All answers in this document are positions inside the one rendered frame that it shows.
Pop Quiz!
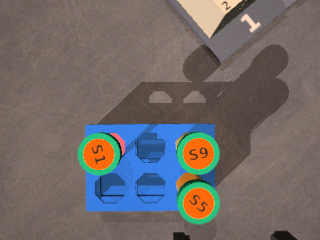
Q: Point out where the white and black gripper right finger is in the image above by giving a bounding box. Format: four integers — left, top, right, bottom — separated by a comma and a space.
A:
270, 231, 297, 240

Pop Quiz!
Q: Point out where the blue tube rack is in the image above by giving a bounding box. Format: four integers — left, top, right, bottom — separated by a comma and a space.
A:
86, 124, 215, 211

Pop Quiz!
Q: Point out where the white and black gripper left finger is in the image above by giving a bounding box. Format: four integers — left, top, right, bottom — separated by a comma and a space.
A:
173, 232, 190, 240

